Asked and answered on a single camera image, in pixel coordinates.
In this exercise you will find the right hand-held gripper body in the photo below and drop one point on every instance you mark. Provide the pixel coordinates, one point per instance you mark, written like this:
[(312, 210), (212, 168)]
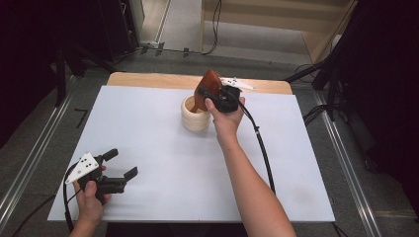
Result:
[(229, 100)]

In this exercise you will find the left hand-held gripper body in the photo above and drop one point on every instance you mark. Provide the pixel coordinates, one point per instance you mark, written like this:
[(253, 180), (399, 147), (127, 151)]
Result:
[(84, 168)]

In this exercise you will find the brown wooden scoop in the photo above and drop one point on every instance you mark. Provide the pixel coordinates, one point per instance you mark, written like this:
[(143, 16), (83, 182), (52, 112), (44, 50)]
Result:
[(210, 82)]

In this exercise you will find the cream ribbed cup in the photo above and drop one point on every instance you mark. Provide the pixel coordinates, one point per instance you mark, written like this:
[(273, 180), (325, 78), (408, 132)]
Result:
[(194, 123)]

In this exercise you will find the person's right hand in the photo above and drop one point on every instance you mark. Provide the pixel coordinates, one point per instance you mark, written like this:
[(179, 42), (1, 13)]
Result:
[(227, 123)]

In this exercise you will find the person's left hand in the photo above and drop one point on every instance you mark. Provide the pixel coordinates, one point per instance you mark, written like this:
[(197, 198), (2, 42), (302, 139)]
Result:
[(89, 207)]

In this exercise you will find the white table board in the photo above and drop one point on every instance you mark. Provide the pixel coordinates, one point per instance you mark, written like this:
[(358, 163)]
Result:
[(158, 158)]

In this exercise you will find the white power strip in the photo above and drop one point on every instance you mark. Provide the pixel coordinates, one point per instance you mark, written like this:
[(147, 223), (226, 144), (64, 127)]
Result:
[(149, 43)]

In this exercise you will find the black stand legs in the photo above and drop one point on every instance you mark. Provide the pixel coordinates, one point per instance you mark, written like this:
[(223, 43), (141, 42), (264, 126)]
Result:
[(331, 89), (61, 75)]

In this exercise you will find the light wooden platform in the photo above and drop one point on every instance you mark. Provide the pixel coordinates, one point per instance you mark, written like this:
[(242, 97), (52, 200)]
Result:
[(296, 19)]

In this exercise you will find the black cabinet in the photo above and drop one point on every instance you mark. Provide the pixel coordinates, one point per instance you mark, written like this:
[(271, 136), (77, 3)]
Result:
[(117, 29)]

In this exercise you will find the metal floor rail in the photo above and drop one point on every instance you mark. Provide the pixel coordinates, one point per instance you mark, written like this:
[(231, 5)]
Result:
[(349, 168), (31, 161)]

